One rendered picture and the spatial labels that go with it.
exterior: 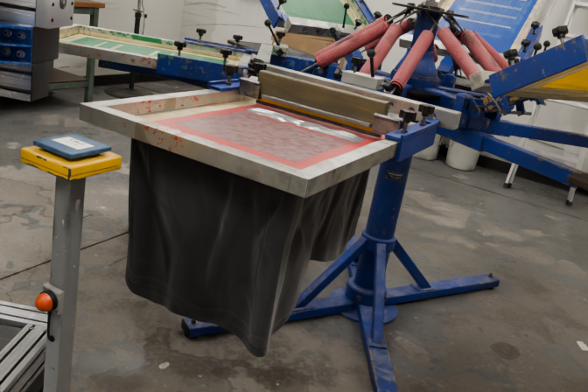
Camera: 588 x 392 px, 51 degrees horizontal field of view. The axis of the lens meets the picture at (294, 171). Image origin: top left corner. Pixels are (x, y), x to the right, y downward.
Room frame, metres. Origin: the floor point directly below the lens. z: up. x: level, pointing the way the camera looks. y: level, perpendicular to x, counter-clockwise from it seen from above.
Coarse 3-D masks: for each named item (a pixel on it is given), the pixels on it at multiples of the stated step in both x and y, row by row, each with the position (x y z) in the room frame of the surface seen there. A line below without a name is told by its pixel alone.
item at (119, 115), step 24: (144, 96) 1.52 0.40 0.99; (168, 96) 1.57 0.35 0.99; (192, 96) 1.64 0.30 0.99; (216, 96) 1.74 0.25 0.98; (240, 96) 1.85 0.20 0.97; (96, 120) 1.31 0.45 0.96; (120, 120) 1.28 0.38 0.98; (144, 120) 1.29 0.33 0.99; (168, 144) 1.22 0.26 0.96; (192, 144) 1.20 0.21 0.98; (216, 144) 1.20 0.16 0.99; (384, 144) 1.46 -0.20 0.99; (240, 168) 1.15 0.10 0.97; (264, 168) 1.12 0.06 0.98; (288, 168) 1.12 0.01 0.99; (312, 168) 1.15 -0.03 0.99; (336, 168) 1.19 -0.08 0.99; (360, 168) 1.31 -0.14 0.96; (312, 192) 1.10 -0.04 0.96
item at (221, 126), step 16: (208, 112) 1.62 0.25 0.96; (224, 112) 1.66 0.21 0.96; (240, 112) 1.69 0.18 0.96; (288, 112) 1.81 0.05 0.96; (176, 128) 1.40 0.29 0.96; (192, 128) 1.43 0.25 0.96; (208, 128) 1.45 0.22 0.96; (224, 128) 1.48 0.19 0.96; (240, 128) 1.51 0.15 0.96; (256, 128) 1.54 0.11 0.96; (272, 128) 1.57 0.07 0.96
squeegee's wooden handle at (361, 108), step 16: (272, 80) 1.80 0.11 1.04; (288, 80) 1.78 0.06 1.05; (304, 80) 1.77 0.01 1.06; (288, 96) 1.78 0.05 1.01; (304, 96) 1.75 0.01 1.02; (320, 96) 1.73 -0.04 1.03; (336, 96) 1.71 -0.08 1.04; (352, 96) 1.69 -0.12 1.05; (336, 112) 1.71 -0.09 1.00; (352, 112) 1.69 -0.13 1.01; (368, 112) 1.66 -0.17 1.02; (384, 112) 1.65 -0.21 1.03
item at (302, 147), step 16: (288, 128) 1.60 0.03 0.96; (304, 128) 1.64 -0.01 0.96; (336, 128) 1.71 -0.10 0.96; (224, 144) 1.33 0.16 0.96; (240, 144) 1.36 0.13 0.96; (256, 144) 1.38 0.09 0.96; (272, 144) 1.41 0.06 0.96; (288, 144) 1.43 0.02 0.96; (304, 144) 1.46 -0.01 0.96; (320, 144) 1.49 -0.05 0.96; (336, 144) 1.52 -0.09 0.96; (352, 144) 1.55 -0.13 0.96; (272, 160) 1.28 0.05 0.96; (288, 160) 1.30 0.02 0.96; (304, 160) 1.32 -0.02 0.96; (320, 160) 1.34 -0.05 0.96
